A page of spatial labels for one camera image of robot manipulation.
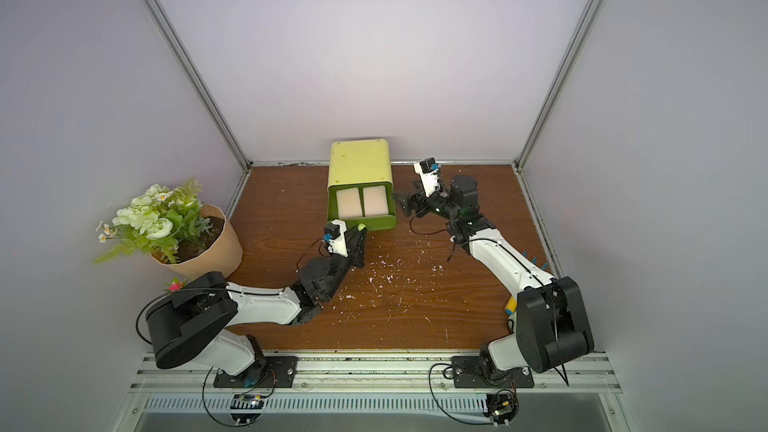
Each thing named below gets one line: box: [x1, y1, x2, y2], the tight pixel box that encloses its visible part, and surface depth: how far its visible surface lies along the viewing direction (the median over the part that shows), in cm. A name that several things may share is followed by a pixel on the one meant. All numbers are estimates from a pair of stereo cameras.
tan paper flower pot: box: [151, 204, 243, 281], surface depth 79 cm
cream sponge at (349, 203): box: [336, 187, 364, 219], surface depth 89 cm
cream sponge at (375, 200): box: [363, 185, 389, 216], surface depth 89 cm
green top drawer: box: [327, 182, 397, 231], surface depth 85 cm
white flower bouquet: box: [92, 177, 213, 264], surface depth 68 cm
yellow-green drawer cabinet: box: [326, 139, 397, 231], surface depth 90 cm
